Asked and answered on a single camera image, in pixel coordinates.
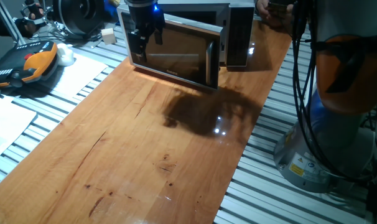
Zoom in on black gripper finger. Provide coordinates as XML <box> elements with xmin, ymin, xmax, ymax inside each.
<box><xmin>154</xmin><ymin>29</ymin><xmax>165</xmax><ymax>45</ymax></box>
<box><xmin>127</xmin><ymin>29</ymin><xmax>147</xmax><ymax>62</ymax></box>

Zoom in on dark gloved hand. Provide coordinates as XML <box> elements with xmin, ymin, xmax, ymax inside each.
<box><xmin>14</xmin><ymin>2</ymin><xmax>47</xmax><ymax>39</ymax></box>

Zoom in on small pale wooden cube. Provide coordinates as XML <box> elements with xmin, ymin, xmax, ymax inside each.
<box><xmin>101</xmin><ymin>27</ymin><xmax>118</xmax><ymax>45</ymax></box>

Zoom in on blue object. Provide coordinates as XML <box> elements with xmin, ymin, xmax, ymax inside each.
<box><xmin>103</xmin><ymin>0</ymin><xmax>120</xmax><ymax>19</ymax></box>

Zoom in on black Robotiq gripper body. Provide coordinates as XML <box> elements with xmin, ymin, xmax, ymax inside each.
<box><xmin>124</xmin><ymin>0</ymin><xmax>166</xmax><ymax>34</ymax></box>

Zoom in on black sleeved forearm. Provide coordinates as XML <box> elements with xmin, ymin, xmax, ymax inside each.
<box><xmin>0</xmin><ymin>9</ymin><xmax>19</xmax><ymax>37</ymax></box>

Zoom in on bare hand holding phone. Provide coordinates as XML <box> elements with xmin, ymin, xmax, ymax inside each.
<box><xmin>256</xmin><ymin>0</ymin><xmax>294</xmax><ymax>29</ymax></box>

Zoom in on aluminium profile post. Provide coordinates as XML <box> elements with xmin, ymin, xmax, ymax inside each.
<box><xmin>0</xmin><ymin>0</ymin><xmax>27</xmax><ymax>48</ymax></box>

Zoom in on dark smartphone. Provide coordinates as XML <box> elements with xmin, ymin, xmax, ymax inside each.
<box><xmin>266</xmin><ymin>1</ymin><xmax>289</xmax><ymax>19</ymax></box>

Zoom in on silver black microwave body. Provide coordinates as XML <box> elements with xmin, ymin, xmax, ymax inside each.
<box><xmin>157</xmin><ymin>2</ymin><xmax>256</xmax><ymax>68</ymax></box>

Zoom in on black round machine housing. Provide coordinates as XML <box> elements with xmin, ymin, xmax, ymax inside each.
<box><xmin>51</xmin><ymin>0</ymin><xmax>108</xmax><ymax>37</ymax></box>

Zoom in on brown wooden board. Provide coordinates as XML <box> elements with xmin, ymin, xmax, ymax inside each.
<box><xmin>0</xmin><ymin>19</ymin><xmax>294</xmax><ymax>224</ymax></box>

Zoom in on black cables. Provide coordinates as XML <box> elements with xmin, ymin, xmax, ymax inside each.
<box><xmin>26</xmin><ymin>24</ymin><xmax>104</xmax><ymax>44</ymax></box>

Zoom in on white rounded plastic object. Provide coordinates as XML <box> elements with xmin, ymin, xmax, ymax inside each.
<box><xmin>56</xmin><ymin>42</ymin><xmax>75</xmax><ymax>67</ymax></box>

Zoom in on silver microwave oven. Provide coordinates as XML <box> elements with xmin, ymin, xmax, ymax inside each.
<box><xmin>116</xmin><ymin>6</ymin><xmax>224</xmax><ymax>91</ymax></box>

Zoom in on orange black teach pendant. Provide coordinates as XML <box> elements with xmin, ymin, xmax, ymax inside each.
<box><xmin>0</xmin><ymin>40</ymin><xmax>59</xmax><ymax>89</ymax></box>

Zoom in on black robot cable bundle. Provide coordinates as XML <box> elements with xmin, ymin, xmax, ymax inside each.
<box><xmin>290</xmin><ymin>0</ymin><xmax>376</xmax><ymax>185</ymax></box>

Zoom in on white printed paper sheet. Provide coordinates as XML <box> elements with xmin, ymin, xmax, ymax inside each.
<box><xmin>0</xmin><ymin>95</ymin><xmax>38</xmax><ymax>166</ymax></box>

